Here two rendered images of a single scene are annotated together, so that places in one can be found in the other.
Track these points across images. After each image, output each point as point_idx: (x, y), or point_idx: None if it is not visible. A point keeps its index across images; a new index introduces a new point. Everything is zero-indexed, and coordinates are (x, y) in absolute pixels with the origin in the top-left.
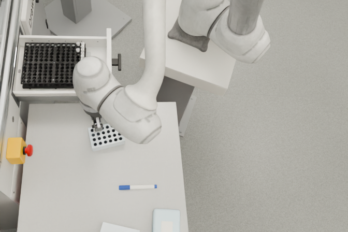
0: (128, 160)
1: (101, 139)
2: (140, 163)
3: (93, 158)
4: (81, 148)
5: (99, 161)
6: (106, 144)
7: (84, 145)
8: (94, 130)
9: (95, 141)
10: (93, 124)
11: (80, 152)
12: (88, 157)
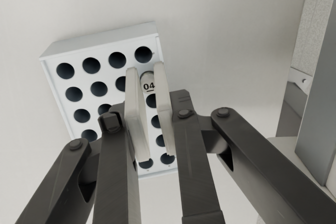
0: (30, 173)
1: (94, 100)
2: (22, 209)
3: (19, 48)
4: None
5: (8, 73)
6: (66, 124)
7: (79, 4)
8: (126, 82)
9: (83, 72)
10: (97, 175)
11: None
12: (21, 24)
